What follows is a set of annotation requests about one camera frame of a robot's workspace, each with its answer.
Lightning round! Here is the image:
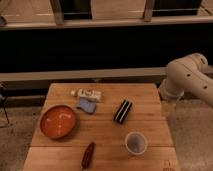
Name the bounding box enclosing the orange ceramic bowl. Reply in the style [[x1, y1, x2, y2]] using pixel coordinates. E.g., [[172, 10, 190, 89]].
[[40, 105, 77, 139]]

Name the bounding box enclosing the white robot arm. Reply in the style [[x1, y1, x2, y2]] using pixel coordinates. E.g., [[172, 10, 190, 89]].
[[158, 53, 213, 107]]

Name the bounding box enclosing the blue sponge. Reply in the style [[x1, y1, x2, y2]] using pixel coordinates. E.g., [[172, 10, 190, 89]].
[[76, 98, 96, 114]]

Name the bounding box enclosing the black white striped box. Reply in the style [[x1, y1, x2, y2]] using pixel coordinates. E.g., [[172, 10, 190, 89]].
[[113, 100, 132, 124]]

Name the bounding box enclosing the grey metal railing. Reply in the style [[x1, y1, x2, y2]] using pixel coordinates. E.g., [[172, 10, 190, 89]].
[[0, 0, 213, 30]]

